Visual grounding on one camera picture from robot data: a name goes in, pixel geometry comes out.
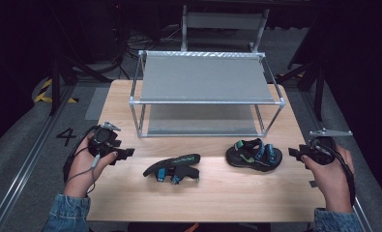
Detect black sandal blue green straps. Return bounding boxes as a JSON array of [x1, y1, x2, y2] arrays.
[[224, 137, 283, 173], [142, 153, 202, 186]]

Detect person's left hand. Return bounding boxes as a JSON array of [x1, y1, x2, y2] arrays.
[[63, 130, 119, 198]]

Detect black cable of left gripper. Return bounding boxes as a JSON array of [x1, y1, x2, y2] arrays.
[[62, 125, 100, 184]]

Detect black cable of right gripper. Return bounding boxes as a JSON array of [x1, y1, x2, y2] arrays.
[[309, 137, 357, 208]]

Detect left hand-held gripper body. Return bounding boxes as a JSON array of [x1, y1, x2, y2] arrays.
[[87, 121, 122, 160]]

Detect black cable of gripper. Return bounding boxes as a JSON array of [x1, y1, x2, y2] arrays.
[[62, 125, 100, 184], [309, 137, 357, 208]]

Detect bundle of floor cables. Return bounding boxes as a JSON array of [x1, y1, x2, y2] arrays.
[[122, 23, 184, 52]]

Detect grey two-tier shoe rack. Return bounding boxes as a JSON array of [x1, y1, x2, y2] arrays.
[[129, 49, 287, 139]]

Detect black tripod stand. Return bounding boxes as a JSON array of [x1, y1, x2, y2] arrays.
[[46, 4, 113, 117], [275, 56, 327, 123]]

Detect person's right hand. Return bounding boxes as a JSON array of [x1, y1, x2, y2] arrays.
[[300, 143, 356, 214]]

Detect grey metal frame stand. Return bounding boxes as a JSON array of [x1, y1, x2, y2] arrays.
[[180, 4, 271, 53]]

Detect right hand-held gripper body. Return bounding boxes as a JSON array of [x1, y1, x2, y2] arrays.
[[299, 128, 354, 166]]

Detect thin grey cable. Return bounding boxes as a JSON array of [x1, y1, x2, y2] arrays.
[[64, 154, 102, 195]]

